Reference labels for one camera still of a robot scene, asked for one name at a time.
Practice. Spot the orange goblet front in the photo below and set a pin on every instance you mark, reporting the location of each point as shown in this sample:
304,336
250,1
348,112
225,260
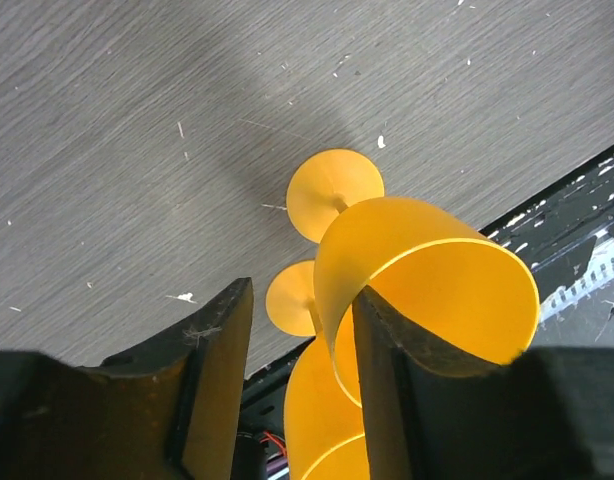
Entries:
323,429

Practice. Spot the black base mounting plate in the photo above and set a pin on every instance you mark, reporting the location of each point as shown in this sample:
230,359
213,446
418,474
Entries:
564,235

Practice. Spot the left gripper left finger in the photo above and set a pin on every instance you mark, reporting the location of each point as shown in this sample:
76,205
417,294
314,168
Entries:
166,408

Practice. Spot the orange goblet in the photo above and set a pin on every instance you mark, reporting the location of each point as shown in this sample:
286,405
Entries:
437,271
323,429

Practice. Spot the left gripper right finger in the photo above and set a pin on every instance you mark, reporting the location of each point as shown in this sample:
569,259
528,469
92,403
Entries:
434,411

